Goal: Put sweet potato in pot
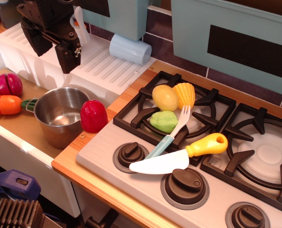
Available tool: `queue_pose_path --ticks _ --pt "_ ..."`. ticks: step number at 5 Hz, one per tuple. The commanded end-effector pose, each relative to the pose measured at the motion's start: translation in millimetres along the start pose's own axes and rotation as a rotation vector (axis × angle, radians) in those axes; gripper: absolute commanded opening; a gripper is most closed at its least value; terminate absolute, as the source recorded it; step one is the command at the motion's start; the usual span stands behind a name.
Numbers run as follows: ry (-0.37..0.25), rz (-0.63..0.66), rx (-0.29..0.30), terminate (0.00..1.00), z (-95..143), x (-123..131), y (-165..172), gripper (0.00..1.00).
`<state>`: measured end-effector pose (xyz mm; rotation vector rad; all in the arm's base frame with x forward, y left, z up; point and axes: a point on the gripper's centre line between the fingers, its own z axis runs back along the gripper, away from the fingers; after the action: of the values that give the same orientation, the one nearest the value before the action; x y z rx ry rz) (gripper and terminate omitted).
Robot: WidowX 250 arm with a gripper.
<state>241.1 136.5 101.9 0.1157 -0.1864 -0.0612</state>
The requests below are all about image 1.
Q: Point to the light blue cabinet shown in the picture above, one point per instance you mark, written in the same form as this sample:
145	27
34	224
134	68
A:
123	17
241	38

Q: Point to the purple toy onion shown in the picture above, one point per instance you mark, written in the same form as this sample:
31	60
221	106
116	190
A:
10	84

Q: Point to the white and blue toy fork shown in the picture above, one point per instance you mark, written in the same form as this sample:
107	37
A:
168	139

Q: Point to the left black stove knob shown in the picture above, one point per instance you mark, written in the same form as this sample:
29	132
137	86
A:
128	153

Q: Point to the yellow-handled white toy knife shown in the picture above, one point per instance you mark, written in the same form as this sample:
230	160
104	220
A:
215	143

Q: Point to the yellow toy corn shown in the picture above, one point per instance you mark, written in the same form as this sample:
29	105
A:
185	93

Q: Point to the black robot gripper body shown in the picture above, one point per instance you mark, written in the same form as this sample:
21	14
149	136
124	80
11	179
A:
52	18

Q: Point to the stainless steel pot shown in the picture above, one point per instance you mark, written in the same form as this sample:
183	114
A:
58	112

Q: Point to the red toy sweet potato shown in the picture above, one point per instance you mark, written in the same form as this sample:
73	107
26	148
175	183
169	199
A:
93	116

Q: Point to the white toy faucet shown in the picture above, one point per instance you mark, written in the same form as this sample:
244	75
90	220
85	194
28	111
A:
77	22

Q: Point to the grey toy stove top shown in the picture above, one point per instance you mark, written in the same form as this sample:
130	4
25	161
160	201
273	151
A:
97	156

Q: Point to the black right burner grate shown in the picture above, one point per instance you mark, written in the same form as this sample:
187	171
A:
252	162

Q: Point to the right black stove knob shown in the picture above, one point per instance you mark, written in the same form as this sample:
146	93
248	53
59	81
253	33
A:
246	215

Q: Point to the light blue plastic cup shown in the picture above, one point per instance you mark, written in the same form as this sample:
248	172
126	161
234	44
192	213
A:
135	51

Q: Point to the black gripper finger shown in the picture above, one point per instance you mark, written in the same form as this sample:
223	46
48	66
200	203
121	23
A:
34	36
69	56

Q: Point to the light blue left cabinet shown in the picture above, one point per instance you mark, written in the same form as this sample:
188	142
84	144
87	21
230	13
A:
123	17

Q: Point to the black ribbed heat sink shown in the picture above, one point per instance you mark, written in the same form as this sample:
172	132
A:
21	214

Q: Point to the light blue right cabinet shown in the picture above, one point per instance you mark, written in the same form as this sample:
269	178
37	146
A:
241	38

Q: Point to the black stove knob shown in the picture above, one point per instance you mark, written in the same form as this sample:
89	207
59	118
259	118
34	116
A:
185	189
246	215
128	153

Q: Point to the middle black stove knob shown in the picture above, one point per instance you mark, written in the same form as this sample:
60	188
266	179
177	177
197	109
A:
185	189

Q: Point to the black left burner grate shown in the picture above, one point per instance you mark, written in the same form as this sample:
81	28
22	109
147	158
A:
208	115

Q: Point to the blue clamp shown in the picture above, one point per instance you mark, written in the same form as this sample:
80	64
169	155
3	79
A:
18	185

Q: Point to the green toy lettuce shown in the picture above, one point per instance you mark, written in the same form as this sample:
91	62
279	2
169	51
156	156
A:
164	121

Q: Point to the black burner grate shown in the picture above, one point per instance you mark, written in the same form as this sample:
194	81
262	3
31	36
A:
252	162
208	115

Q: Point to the orange toy carrot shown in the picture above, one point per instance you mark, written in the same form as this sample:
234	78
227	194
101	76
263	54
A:
10	104

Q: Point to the yellow toy potato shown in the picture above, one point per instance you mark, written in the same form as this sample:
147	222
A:
165	98

